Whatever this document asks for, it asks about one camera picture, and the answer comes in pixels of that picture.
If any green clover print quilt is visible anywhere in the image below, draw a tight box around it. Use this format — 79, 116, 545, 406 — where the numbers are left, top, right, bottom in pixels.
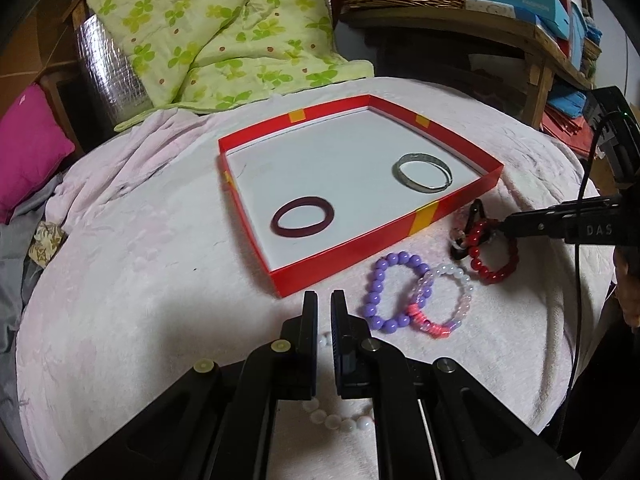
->
86, 0, 374, 113

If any magenta pillow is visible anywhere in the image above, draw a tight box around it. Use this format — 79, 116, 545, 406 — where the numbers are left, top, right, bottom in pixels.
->
0, 84, 75, 223

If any red bead bracelet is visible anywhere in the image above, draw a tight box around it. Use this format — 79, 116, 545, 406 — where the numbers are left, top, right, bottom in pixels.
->
463, 216, 521, 286

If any black cable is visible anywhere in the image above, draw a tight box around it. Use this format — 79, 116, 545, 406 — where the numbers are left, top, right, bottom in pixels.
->
556, 109, 622, 456

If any person's right hand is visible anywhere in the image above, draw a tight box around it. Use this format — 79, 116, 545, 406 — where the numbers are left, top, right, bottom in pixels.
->
614, 247, 640, 330

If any dark maroon hair tie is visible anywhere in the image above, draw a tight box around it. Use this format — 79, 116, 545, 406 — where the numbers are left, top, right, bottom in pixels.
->
270, 195, 336, 238

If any purple bead bracelet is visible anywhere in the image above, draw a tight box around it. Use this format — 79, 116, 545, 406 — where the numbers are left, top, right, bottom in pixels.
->
363, 250, 434, 335

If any wooden shelf rack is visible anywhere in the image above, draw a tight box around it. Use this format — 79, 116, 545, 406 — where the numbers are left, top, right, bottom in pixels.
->
341, 6, 592, 128

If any pink translucent bead bracelet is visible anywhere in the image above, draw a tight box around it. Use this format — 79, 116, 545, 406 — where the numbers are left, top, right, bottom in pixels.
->
406, 263, 475, 339

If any beige floral fabric pouch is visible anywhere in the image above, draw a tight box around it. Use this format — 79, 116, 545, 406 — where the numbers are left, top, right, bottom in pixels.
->
27, 221, 67, 269

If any pale pink fleece blanket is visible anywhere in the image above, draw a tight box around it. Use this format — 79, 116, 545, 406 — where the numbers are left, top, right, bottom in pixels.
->
17, 78, 613, 479

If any blue cardboard box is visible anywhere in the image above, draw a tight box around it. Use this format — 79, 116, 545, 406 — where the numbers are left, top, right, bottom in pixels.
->
472, 0, 572, 42

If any silver metal bangle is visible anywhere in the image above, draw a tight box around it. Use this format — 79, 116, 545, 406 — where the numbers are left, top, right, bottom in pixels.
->
392, 153, 454, 194

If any red shallow box lid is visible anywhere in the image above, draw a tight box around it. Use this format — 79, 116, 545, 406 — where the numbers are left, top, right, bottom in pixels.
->
218, 94, 503, 297

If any grey cloth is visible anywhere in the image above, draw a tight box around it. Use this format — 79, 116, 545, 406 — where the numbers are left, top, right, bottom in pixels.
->
1, 174, 62, 446

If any black hair tie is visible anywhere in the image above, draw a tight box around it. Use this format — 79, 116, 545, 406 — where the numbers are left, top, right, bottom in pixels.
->
448, 198, 490, 262

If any silver foil insulation mat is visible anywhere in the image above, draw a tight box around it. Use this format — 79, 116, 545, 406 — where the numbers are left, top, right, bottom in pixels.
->
75, 14, 152, 127

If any white bead bracelet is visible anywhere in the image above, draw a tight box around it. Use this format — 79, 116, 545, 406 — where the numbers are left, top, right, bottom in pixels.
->
299, 331, 377, 434

